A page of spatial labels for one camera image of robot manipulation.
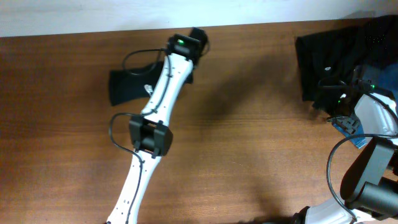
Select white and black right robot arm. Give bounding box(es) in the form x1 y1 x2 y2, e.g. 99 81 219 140
290 67 397 224

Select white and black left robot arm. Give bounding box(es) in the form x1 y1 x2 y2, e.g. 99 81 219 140
107 27 210 224

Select dark green cloth garment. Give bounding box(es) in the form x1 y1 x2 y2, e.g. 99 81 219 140
108 60 194 107

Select blue denim jeans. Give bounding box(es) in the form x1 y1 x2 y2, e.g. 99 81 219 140
332 63 397 137

